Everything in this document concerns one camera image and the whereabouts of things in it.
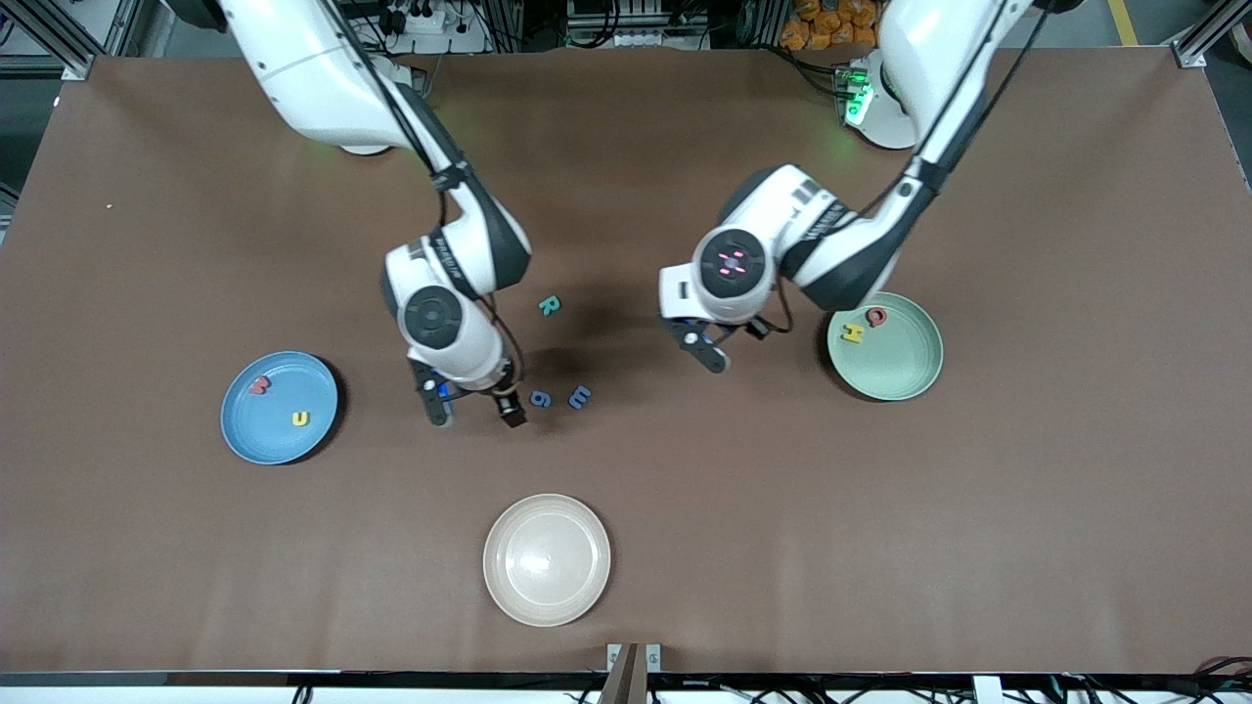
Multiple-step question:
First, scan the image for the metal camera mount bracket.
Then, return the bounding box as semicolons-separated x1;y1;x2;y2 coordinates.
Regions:
599;641;663;704

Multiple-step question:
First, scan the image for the aluminium frame profile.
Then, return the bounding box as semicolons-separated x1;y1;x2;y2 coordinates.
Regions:
1169;0;1252;69
15;0;148;81

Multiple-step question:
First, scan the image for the aluminium frame post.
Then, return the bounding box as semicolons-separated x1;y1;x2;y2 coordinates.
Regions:
738;0;788;50
486;0;521;52

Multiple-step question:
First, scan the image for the brown table cover sheet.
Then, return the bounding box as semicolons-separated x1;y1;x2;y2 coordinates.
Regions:
0;47;1252;678

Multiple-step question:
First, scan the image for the white power strip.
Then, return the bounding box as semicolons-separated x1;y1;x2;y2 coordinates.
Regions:
377;0;446;35

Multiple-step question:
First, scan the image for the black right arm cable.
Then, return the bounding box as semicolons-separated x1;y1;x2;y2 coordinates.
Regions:
323;0;524;387

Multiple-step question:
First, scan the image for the pale green plate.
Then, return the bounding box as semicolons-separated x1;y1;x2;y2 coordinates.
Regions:
827;291;946;403

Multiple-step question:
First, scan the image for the blue plate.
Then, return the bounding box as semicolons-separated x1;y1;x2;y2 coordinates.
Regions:
220;350;340;466

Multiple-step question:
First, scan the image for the bag of orange items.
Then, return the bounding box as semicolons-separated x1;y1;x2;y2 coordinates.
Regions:
780;0;881;52

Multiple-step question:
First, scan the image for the beige plate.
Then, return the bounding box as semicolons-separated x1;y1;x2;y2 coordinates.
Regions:
482;493;613;629

